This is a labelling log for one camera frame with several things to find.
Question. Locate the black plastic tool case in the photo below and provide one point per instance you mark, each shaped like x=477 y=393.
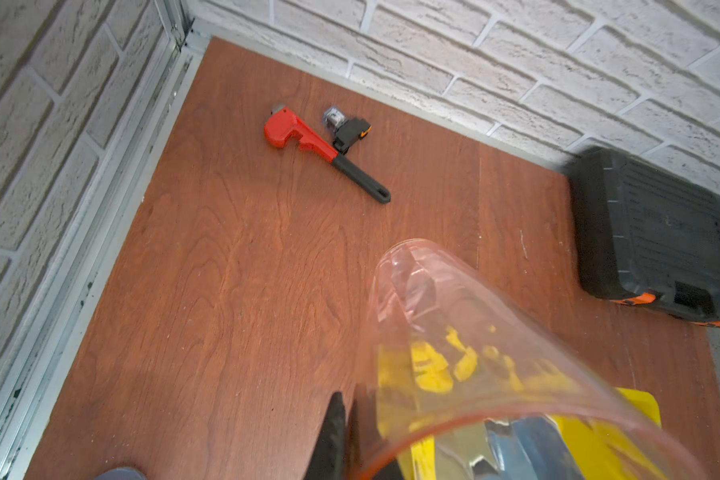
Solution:
x=646 y=237

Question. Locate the red small object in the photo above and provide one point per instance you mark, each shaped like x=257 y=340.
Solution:
x=285 y=125

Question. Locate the yellow plastic bin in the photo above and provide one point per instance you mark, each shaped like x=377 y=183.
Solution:
x=449 y=410

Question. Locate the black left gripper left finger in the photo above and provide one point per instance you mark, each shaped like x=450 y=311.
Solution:
x=328 y=459

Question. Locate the aluminium frame rail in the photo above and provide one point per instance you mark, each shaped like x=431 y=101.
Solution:
x=86 y=90

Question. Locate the clear pink plastic cup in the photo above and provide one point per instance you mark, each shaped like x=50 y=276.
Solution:
x=420 y=290

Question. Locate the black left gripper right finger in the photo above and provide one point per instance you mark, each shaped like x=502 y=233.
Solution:
x=363 y=435

